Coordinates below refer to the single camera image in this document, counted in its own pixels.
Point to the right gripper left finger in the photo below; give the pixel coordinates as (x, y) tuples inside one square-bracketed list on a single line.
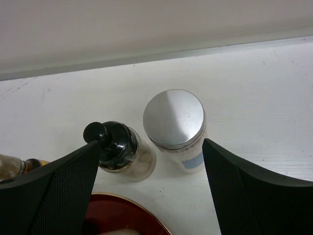
[(52, 199)]

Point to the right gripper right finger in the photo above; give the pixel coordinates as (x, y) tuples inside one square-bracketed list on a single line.
[(252, 200)]

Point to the peppercorn jar silver lid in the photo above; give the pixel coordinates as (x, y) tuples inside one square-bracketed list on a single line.
[(175, 122)]

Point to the black-cap clear spice bottle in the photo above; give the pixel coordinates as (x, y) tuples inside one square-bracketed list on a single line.
[(125, 231)]

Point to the small yellow-label oil bottle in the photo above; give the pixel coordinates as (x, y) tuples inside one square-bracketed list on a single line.
[(11, 167)]

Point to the round red lacquer tray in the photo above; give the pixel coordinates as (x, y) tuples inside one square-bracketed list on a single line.
[(108, 212)]

